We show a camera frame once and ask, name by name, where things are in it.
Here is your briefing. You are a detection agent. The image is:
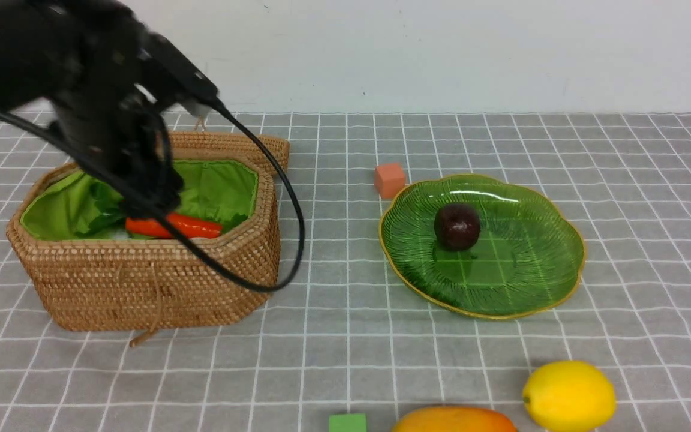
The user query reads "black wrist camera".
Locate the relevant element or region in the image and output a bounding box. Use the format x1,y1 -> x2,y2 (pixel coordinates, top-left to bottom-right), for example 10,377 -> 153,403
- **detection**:
138,33 -> 219,118

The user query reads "green foam cube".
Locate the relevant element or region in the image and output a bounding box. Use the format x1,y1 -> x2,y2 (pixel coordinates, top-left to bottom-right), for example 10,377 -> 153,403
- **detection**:
328,413 -> 368,432

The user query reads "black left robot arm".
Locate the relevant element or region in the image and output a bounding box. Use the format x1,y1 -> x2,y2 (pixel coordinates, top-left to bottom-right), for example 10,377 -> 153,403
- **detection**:
0,1 -> 183,218

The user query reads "green leaf-shaped glass plate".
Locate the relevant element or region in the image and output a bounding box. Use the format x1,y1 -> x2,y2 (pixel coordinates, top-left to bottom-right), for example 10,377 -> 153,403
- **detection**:
378,173 -> 587,320

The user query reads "grey checked tablecloth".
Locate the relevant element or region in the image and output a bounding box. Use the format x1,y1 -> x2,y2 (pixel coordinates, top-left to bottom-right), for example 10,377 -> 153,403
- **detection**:
0,113 -> 691,431

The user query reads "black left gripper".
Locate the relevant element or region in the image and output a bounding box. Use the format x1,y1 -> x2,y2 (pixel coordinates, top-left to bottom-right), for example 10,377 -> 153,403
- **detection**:
49,84 -> 184,214

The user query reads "orange toy mango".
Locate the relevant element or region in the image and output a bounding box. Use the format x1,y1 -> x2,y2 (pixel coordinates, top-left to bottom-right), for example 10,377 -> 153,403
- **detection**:
392,406 -> 518,432

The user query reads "orange toy carrot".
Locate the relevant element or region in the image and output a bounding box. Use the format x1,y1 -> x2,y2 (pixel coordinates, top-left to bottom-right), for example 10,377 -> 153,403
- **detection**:
73,180 -> 250,241

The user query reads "woven wicker basket lid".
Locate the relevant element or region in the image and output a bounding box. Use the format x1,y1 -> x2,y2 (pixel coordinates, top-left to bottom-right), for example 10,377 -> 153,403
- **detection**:
169,127 -> 290,176

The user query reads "orange foam cube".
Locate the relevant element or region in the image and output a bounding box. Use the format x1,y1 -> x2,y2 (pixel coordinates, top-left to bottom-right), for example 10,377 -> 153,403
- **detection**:
374,163 -> 407,200

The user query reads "woven wicker basket green lining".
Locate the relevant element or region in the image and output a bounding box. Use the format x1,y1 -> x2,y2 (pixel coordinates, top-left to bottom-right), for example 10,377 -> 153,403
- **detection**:
5,157 -> 281,349

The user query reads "black camera cable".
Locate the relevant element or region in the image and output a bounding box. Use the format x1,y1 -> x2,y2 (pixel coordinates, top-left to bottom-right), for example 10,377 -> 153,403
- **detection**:
0,99 -> 307,432

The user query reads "yellow toy lemon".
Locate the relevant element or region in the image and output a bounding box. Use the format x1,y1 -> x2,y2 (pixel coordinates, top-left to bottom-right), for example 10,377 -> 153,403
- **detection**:
522,361 -> 617,431

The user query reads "dark purple passion fruit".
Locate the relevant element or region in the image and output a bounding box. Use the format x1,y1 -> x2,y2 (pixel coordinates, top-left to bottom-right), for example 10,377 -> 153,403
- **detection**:
434,202 -> 482,251

